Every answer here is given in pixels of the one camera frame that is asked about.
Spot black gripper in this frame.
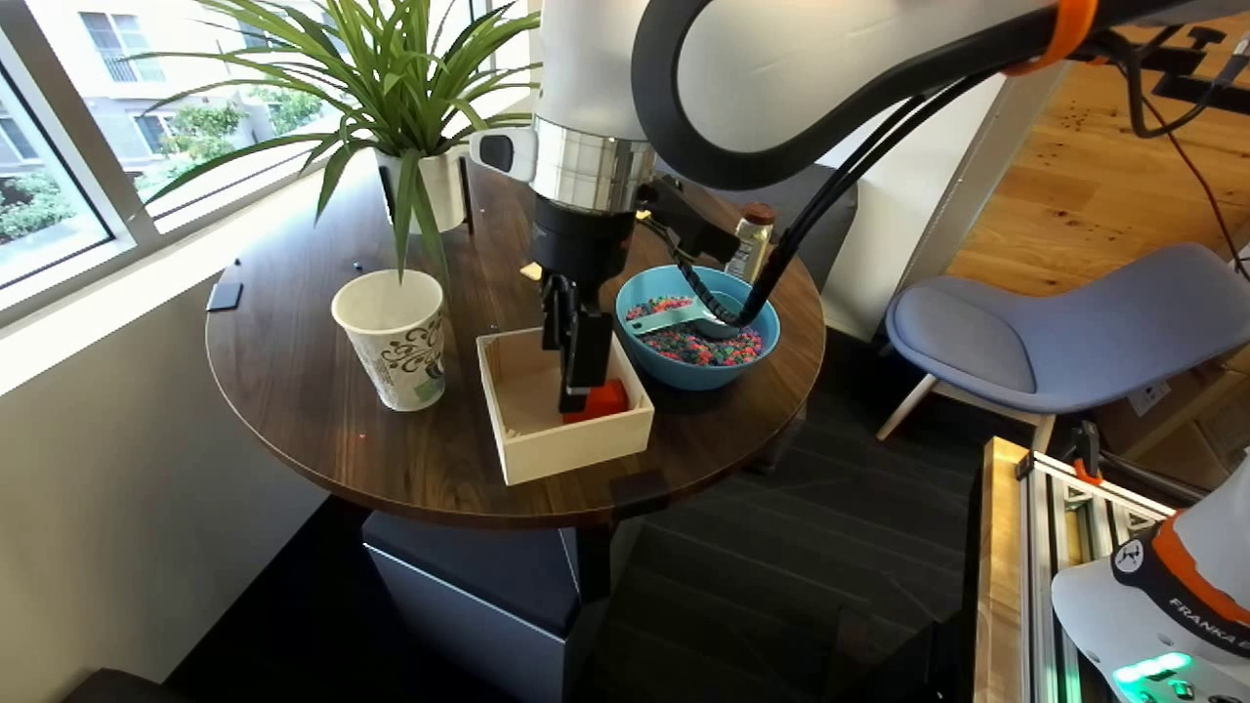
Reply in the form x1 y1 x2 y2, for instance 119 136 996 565
522 193 639 421

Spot orange block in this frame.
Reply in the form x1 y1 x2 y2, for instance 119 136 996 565
576 380 631 421

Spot light wooden box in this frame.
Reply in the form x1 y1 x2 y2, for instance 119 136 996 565
472 324 661 490

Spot white robot base orange band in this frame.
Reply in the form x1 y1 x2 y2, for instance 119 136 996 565
1048 444 1250 703

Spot teal measuring scoop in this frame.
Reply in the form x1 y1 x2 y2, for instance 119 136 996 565
621 295 734 344

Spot blue bowl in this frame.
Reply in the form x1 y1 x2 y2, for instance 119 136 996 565
614 261 783 393

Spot colourful candy pieces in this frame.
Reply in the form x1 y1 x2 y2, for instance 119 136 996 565
636 324 768 371

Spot patterned paper cup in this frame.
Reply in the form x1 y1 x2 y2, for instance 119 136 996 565
329 266 453 417

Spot white plant pot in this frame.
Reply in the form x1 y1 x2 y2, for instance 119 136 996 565
375 146 477 239

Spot grey blue storage box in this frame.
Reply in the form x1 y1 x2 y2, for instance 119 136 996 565
360 505 580 703

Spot green spiky plant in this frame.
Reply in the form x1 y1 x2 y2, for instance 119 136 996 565
130 0 580 284

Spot blue grey shell chair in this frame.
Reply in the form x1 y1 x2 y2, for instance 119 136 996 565
872 244 1250 455

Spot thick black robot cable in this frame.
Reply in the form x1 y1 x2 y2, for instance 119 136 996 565
648 0 1250 332

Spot aluminium and wood frame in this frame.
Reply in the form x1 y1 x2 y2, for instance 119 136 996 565
972 434 1177 703

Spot orange velcro strap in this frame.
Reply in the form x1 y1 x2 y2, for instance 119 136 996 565
1010 0 1105 77

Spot thin dark wire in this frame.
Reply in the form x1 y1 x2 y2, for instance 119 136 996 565
1127 34 1243 280

